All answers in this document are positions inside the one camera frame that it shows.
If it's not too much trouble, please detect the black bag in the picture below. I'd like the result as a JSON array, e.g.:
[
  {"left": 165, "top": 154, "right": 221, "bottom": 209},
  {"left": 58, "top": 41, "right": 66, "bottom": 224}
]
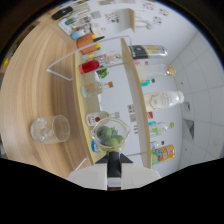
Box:
[{"left": 51, "top": 5, "right": 74, "bottom": 21}]

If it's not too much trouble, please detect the clear glass with ice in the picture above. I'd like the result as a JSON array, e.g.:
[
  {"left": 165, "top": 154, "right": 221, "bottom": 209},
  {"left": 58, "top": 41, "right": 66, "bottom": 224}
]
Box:
[{"left": 30, "top": 114, "right": 71, "bottom": 145}]

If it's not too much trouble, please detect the clear bottle with green cap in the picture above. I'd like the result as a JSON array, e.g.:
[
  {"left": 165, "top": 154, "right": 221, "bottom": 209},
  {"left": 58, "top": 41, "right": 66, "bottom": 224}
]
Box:
[{"left": 148, "top": 121, "right": 176, "bottom": 138}]

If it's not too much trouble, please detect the orange pot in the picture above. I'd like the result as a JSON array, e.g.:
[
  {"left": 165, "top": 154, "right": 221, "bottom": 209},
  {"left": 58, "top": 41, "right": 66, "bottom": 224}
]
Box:
[{"left": 76, "top": 32, "right": 101, "bottom": 55}]

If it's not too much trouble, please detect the large white bottle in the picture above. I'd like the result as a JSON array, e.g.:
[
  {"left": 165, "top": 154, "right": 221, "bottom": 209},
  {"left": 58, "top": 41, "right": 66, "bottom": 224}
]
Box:
[{"left": 143, "top": 90, "right": 185, "bottom": 113}]

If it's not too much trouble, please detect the white rack with wooden shelves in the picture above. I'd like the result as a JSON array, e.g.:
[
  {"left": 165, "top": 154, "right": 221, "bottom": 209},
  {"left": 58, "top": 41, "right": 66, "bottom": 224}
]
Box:
[{"left": 45, "top": 34, "right": 162, "bottom": 169}]

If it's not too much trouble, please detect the wooden wall shelf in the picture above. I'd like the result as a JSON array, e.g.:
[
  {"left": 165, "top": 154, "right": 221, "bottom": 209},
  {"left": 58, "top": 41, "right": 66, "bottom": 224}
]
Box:
[{"left": 109, "top": 7, "right": 136, "bottom": 33}]

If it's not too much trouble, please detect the clear jar with cork lid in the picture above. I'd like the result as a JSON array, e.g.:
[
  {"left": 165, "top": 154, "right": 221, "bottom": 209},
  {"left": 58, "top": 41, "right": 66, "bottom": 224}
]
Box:
[{"left": 134, "top": 63, "right": 177, "bottom": 79}]

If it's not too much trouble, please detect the green plant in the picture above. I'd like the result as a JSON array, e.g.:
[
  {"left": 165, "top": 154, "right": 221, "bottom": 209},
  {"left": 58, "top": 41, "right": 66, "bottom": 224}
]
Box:
[{"left": 96, "top": 67, "right": 110, "bottom": 80}]

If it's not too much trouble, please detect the light blue cup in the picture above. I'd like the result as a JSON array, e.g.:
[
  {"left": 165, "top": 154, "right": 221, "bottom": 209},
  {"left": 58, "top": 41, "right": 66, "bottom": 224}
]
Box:
[{"left": 70, "top": 28, "right": 91, "bottom": 41}]

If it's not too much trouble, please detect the measuring cup with limes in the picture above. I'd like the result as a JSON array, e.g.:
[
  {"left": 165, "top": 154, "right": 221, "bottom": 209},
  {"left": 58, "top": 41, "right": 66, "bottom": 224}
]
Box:
[{"left": 90, "top": 116, "right": 131, "bottom": 179}]

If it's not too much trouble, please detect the small teal bottle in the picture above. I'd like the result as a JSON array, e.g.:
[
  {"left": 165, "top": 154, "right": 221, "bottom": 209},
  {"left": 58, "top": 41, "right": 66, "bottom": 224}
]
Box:
[{"left": 139, "top": 78, "right": 156, "bottom": 88}]

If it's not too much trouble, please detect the small clear bottle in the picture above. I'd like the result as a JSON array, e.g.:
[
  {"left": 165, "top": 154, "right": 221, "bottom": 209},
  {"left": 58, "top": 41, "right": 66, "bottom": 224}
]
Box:
[{"left": 150, "top": 139, "right": 166, "bottom": 150}]

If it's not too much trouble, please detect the clear bottle with orange cap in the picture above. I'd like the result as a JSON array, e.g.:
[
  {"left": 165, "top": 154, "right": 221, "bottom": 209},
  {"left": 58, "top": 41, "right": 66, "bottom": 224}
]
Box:
[{"left": 80, "top": 81, "right": 115, "bottom": 99}]

